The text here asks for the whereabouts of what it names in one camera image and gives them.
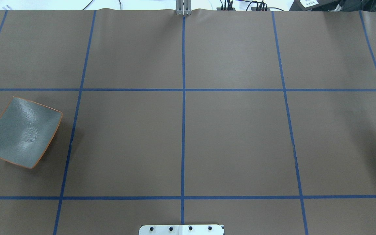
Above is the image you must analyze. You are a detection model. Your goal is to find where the grey square plate orange rim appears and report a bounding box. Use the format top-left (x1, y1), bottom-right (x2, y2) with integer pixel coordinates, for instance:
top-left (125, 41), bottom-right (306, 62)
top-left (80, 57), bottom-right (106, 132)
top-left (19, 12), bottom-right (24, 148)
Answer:
top-left (0, 96), bottom-right (63, 169)

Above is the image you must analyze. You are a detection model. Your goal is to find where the aluminium frame post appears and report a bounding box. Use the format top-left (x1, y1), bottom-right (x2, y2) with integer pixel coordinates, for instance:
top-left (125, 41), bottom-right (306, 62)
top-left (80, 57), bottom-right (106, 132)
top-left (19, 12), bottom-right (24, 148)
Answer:
top-left (176, 0), bottom-right (192, 16)

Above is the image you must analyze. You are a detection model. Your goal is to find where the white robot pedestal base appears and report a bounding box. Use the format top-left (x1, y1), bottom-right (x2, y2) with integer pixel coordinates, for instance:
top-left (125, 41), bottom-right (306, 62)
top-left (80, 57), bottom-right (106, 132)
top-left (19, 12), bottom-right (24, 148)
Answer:
top-left (138, 224), bottom-right (225, 235)

